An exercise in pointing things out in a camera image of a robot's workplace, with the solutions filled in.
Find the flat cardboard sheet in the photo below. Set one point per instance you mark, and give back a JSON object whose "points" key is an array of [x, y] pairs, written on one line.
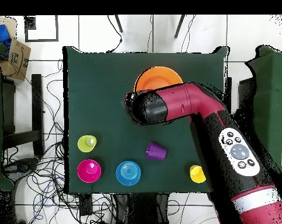
{"points": [[11, 23]]}

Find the black square floor frame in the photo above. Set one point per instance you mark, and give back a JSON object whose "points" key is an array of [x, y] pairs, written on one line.
{"points": [[41, 40]]}

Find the blue bag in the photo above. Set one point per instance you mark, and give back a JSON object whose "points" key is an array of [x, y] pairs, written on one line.
{"points": [[1, 31]]}

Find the small red bowl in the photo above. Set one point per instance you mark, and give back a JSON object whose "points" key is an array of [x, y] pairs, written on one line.
{"points": [[89, 171]]}

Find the cardboard box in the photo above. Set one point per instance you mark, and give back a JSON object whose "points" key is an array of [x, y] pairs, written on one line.
{"points": [[19, 58]]}

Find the orange yellow cup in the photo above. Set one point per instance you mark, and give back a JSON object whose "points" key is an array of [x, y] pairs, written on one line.
{"points": [[196, 175]]}

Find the large orange bowl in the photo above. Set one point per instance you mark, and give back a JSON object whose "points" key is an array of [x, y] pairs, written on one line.
{"points": [[158, 78]]}

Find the purple cup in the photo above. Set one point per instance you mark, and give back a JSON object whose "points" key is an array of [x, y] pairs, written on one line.
{"points": [[157, 151]]}

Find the pale yellow translucent cup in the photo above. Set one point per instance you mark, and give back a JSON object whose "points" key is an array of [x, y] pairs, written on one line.
{"points": [[84, 144]]}

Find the black tripod leg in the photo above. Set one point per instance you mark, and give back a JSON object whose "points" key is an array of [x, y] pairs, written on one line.
{"points": [[118, 23], [179, 26]]}

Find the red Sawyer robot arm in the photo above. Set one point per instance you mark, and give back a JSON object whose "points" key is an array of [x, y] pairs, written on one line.
{"points": [[185, 100]]}

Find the small blue bowl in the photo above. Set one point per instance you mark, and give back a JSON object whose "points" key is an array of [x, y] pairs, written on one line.
{"points": [[128, 173]]}

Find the black floor device with knob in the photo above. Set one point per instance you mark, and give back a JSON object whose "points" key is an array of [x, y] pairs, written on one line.
{"points": [[21, 166]]}

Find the dark green tablecloth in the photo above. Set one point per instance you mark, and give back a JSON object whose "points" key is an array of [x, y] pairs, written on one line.
{"points": [[96, 105]]}

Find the black power strip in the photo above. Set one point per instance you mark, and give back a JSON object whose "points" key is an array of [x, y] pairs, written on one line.
{"points": [[85, 205]]}

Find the black metal stand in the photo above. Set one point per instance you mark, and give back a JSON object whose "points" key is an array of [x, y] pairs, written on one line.
{"points": [[37, 105]]}

